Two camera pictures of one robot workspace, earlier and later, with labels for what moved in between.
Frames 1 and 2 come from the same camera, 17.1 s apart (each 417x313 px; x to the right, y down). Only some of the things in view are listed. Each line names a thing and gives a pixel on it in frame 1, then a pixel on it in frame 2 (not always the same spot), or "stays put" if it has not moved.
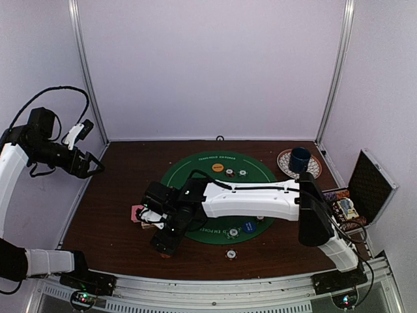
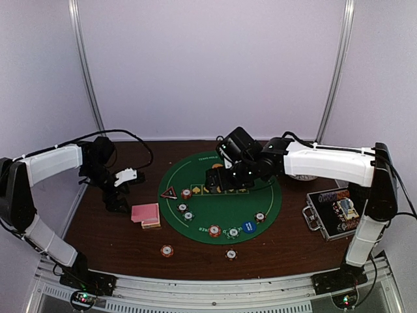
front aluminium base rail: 379,294 stays put
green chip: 233,233 stays put
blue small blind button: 249,227 stays put
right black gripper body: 162,241 to 244,177
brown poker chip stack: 231,254 stays put
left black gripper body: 45,155 to 107,195
